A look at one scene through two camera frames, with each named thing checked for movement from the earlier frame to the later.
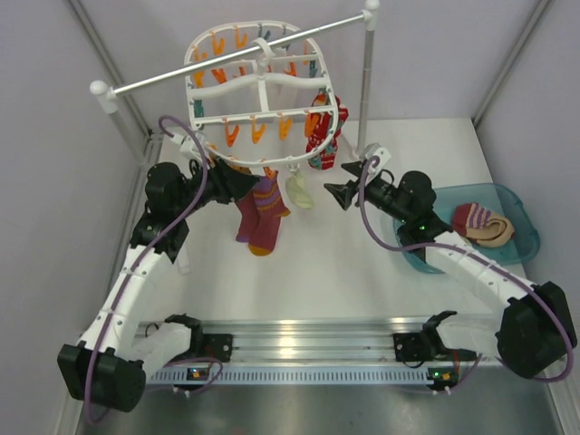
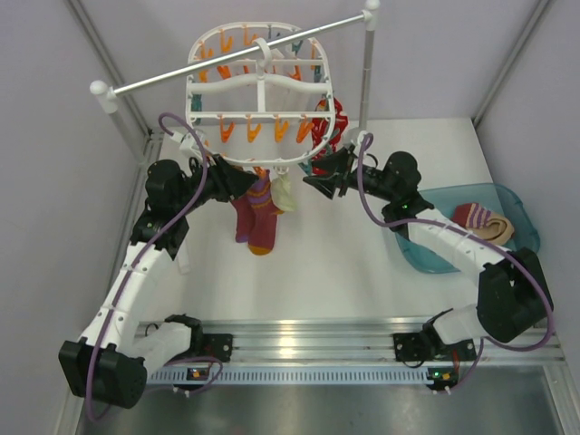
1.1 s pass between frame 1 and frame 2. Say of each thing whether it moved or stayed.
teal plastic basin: stayed
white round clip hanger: stayed
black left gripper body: stayed
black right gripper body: moved
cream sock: moved
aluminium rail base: stayed
